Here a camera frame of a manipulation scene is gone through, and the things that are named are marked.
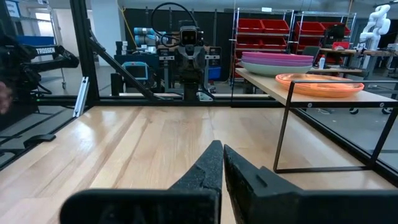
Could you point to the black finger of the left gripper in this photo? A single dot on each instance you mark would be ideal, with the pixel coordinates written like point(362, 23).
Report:
point(197, 60)
point(183, 60)

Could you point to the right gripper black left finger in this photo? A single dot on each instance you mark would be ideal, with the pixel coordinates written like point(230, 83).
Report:
point(199, 186)

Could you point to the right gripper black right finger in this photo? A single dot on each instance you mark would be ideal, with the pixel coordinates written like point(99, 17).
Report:
point(255, 199)

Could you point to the purple plastic plate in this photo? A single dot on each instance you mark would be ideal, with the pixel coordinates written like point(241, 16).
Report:
point(267, 60)
point(264, 64)

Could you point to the mint green plastic plate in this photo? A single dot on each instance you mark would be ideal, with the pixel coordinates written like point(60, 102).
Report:
point(267, 71)

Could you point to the magenta plastic plate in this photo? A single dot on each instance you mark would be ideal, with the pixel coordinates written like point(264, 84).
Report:
point(276, 55)

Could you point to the orange transparent plastic plate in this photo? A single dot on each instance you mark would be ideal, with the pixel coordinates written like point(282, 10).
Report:
point(320, 85)

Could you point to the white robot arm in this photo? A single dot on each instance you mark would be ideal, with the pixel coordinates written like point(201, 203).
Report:
point(377, 25)

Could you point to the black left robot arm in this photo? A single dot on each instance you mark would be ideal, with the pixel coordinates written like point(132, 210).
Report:
point(191, 91)

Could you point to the grey blue collaborative robot arm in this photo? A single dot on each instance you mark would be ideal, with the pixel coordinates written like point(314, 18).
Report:
point(146, 35)

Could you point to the blue storage box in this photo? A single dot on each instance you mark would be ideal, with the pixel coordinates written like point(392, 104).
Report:
point(214, 73)

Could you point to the teal teach pendant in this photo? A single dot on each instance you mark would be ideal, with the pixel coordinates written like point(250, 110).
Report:
point(135, 71)

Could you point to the red storage bin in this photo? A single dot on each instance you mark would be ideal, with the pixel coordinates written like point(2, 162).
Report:
point(347, 30)
point(276, 26)
point(306, 42)
point(248, 42)
point(273, 43)
point(250, 25)
point(309, 28)

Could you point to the metal shelving rack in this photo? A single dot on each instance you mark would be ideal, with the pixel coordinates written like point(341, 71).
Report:
point(248, 34)
point(311, 36)

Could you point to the silver aluminium extrusion piece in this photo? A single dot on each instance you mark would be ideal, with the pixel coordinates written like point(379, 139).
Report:
point(81, 96)

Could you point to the white bottle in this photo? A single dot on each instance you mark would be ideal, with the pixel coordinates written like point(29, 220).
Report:
point(321, 62)

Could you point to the black clamp foot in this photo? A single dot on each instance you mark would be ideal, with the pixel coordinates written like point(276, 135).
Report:
point(38, 140)

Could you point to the person's hand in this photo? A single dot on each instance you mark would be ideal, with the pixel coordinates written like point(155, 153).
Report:
point(3, 98)

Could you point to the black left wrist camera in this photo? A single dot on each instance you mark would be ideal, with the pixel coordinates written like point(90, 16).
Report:
point(189, 36)

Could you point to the wooden shelf black metal frame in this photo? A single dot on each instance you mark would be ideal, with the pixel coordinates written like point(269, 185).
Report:
point(264, 85)

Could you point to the blue white wall sign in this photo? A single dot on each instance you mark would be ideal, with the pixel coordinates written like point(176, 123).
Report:
point(12, 7)

